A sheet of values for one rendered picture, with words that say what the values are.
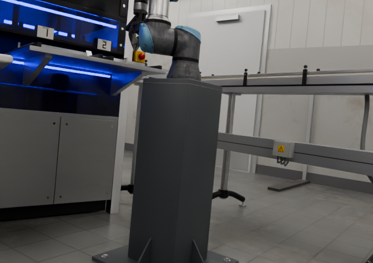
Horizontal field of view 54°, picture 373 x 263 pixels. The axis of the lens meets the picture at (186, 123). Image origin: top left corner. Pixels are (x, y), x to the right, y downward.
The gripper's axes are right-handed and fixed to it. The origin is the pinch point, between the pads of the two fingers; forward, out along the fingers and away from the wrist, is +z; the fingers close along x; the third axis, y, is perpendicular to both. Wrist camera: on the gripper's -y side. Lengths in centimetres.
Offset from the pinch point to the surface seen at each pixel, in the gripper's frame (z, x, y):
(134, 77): 16.1, -0.9, 3.3
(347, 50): -56, 290, -34
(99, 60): 12.4, -28.2, 16.8
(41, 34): -1.4, -43.5, -23.0
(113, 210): 97, 8, -23
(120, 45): -4.6, 3.2, -22.9
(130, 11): -26.8, 8.1, -23.1
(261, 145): 49, 84, 25
